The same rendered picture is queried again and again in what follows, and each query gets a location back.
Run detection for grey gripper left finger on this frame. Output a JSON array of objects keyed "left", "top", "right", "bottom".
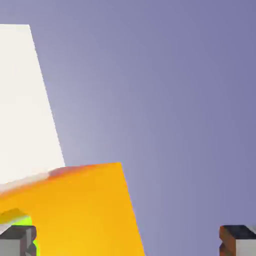
[{"left": 0, "top": 223, "right": 38, "bottom": 256}]

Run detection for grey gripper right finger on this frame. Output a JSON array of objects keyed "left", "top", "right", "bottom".
[{"left": 219, "top": 224, "right": 256, "bottom": 256}]

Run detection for small green cube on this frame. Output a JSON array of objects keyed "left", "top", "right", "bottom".
[{"left": 7, "top": 215, "right": 41, "bottom": 256}]

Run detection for large orange box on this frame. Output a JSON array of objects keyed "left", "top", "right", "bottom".
[{"left": 0, "top": 161, "right": 146, "bottom": 256}]

